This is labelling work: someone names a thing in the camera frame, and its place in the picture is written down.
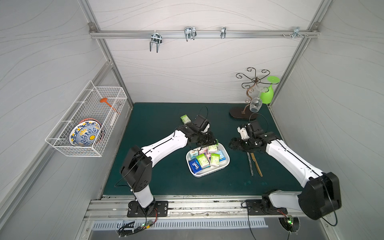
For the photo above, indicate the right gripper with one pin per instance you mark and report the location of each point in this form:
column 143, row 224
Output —
column 240, row 143

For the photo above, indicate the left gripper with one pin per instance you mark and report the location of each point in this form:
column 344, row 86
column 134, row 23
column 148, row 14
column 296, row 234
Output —
column 204, row 139

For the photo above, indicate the pink Tempo pack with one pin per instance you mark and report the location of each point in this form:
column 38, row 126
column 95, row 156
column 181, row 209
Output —
column 203, row 150

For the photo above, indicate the teal cartoon pack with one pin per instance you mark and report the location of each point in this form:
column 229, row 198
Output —
column 193, row 154

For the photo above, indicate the white plastic storage box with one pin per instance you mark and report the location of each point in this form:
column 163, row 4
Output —
column 209, row 170

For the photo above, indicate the dark blue Tempo pack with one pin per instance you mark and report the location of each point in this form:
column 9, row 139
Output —
column 195, row 166

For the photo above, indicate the light blue tissue pack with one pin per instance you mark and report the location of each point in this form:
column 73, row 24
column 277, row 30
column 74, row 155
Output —
column 222, row 156

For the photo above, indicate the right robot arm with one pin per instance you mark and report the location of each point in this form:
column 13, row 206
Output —
column 321, row 194

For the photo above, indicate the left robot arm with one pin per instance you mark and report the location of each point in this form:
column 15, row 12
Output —
column 137, row 167

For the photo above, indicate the metal glass holder stand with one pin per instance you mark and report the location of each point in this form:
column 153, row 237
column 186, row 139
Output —
column 252, row 84

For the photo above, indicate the clear wine glass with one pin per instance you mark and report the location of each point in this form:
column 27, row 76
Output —
column 255, row 105

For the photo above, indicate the green plastic wine glass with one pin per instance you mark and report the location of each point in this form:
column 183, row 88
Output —
column 267, row 96

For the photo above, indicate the black round fan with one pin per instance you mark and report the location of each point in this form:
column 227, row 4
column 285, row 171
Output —
column 290, row 224

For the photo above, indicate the metal hook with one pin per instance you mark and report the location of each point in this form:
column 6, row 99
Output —
column 296, row 34
column 156, row 40
column 223, row 32
column 190, row 33

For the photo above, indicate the metal hook left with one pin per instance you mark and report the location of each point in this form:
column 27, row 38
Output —
column 156, row 40

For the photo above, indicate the blue yellow patterned plate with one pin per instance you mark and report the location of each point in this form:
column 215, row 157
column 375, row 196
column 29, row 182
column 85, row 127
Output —
column 85, row 133

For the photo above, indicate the metal hook right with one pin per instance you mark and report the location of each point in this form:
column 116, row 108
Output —
column 296, row 34

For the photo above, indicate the wooden handled utensil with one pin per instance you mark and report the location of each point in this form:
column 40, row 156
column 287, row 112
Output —
column 256, row 164

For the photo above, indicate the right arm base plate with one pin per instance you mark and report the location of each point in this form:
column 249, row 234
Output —
column 262, row 207

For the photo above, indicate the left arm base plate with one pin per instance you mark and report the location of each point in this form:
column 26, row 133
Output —
column 154, row 209

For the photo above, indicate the aluminium top rail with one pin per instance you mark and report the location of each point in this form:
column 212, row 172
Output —
column 201, row 34

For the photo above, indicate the aluminium rail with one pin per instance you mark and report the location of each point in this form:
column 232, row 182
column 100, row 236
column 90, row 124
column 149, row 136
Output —
column 201, row 34
column 179, row 207

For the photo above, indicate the orange handled tool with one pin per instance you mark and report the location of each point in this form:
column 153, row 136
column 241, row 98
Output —
column 105, row 100

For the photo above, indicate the white wire basket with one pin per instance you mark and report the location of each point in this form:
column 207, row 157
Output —
column 87, row 106

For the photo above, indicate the aluminium front rail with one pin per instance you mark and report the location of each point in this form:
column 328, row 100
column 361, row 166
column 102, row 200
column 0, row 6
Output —
column 179, row 207

